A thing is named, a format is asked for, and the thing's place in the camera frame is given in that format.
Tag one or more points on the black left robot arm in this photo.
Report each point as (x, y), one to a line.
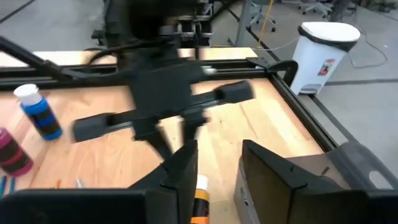
(140, 18)

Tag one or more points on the grey translucent plastic bin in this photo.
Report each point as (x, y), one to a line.
(348, 161)

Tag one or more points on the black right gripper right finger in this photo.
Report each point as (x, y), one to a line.
(280, 199)

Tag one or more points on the grey metal stand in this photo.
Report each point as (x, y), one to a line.
(243, 21)

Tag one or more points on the black aluminium table frame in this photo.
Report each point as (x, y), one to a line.
(31, 79)

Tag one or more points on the white trash can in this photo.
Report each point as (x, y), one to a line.
(314, 62)

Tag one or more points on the magenta paint bottle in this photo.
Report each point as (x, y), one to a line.
(12, 155)

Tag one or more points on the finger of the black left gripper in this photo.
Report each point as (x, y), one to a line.
(160, 146)
(192, 129)

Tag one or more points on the office chair base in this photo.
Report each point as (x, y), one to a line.
(315, 7)
(262, 15)

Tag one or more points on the orange paint bottle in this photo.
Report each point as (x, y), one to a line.
(201, 202)

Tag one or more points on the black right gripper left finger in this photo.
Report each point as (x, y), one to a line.
(93, 208)

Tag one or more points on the blue paint bottle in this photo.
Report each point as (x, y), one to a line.
(40, 115)

